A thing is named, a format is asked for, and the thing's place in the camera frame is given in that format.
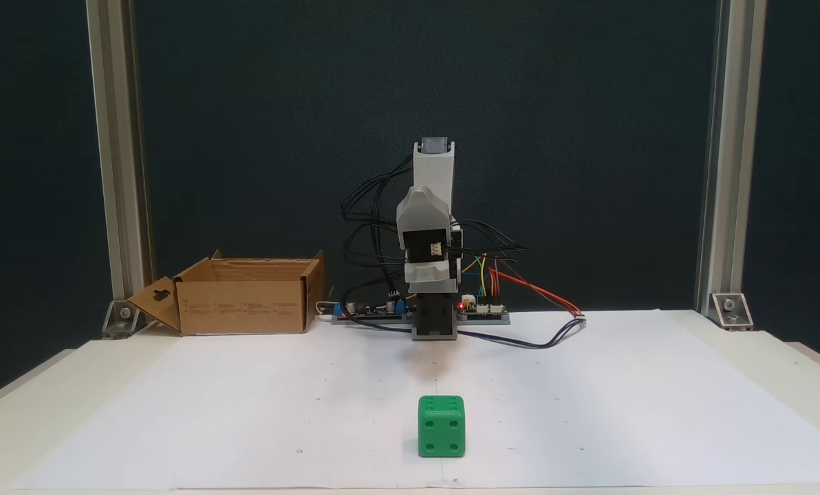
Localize aluminium frame post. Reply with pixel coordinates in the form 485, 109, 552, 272
694, 0, 768, 314
85, 0, 154, 303

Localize green die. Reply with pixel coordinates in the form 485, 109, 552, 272
418, 395, 466, 459

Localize red orange wires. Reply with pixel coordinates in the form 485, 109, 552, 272
487, 258, 585, 318

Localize yellow green jumper wires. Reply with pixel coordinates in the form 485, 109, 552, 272
460, 253, 497, 300

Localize white paper sheet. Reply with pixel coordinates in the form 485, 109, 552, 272
12, 309, 820, 490

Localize dark cable with white connector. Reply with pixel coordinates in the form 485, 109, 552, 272
345, 313, 587, 350

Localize brown cardboard box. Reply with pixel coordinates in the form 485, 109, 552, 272
127, 250, 326, 337

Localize metal corner bracket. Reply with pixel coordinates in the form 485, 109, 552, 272
102, 300, 142, 340
710, 293, 754, 330

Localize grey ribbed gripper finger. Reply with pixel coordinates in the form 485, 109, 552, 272
396, 186, 456, 233

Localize black cable bundle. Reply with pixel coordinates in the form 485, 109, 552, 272
451, 219, 529, 256
341, 155, 418, 320

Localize circuit board with blue parts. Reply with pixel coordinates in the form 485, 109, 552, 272
332, 297, 416, 325

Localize circuit board with white connectors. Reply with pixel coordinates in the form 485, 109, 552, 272
455, 294, 511, 325

